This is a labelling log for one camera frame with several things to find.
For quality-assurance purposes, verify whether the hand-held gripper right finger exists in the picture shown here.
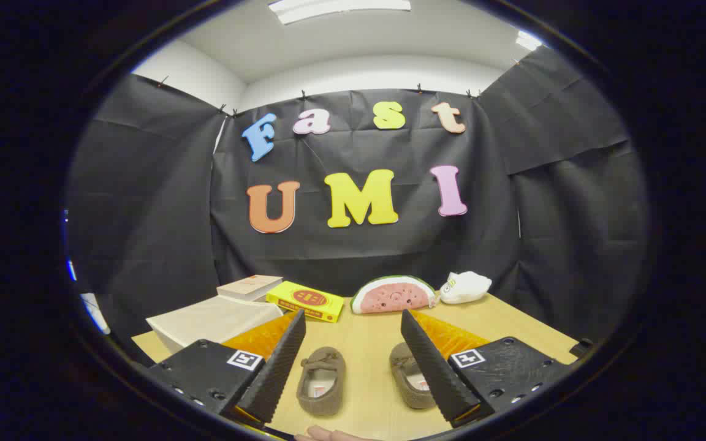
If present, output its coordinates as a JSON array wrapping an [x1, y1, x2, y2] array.
[[400, 309, 575, 429]]

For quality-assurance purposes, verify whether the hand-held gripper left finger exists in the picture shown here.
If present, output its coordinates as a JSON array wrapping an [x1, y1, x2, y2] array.
[[146, 309, 306, 428]]

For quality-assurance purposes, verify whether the brown fuzzy shoe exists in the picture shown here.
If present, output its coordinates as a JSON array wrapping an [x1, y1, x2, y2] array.
[[389, 342, 437, 410], [296, 347, 346, 417]]

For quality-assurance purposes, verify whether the cream fabric storage box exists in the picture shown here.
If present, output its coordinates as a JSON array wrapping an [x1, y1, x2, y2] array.
[[146, 296, 284, 354]]

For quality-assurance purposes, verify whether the yellow book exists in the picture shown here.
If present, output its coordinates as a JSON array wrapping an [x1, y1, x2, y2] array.
[[266, 281, 345, 323]]

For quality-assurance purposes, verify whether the watermelon slice plush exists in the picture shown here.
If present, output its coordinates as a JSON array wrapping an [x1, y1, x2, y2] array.
[[351, 275, 437, 315]]

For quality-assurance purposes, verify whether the beige book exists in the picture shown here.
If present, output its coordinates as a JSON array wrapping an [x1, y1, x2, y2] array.
[[217, 275, 283, 303]]

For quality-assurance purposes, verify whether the white plush toy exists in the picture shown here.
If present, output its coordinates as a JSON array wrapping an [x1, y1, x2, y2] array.
[[439, 271, 493, 305]]

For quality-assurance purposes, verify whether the black backdrop cloth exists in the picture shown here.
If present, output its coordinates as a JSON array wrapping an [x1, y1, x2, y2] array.
[[66, 46, 651, 344]]

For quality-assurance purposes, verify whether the long ceiling light panel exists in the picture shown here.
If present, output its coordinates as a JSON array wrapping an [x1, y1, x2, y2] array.
[[267, 0, 412, 25]]

